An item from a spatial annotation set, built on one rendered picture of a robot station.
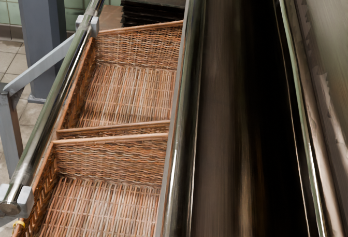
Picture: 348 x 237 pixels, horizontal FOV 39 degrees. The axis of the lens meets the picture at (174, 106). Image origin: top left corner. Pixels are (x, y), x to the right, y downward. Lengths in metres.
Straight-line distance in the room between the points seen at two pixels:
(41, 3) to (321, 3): 1.92
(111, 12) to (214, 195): 1.93
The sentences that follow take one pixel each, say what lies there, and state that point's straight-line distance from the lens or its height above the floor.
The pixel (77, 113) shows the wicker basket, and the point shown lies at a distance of 1.69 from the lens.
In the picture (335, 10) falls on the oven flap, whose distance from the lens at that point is 0.49.
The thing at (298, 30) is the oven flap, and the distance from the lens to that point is 0.52.
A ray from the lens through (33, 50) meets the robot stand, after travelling 2.51.
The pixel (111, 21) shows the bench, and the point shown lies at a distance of 2.23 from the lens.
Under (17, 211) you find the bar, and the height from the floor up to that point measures 1.16.
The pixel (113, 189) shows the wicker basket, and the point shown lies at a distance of 1.48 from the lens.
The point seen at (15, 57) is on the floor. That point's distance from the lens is 3.06.
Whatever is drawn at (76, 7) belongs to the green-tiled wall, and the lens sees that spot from 2.98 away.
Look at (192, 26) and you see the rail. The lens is 0.56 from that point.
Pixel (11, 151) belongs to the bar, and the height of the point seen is 0.75.
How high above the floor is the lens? 1.72
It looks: 40 degrees down
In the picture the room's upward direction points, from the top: 6 degrees clockwise
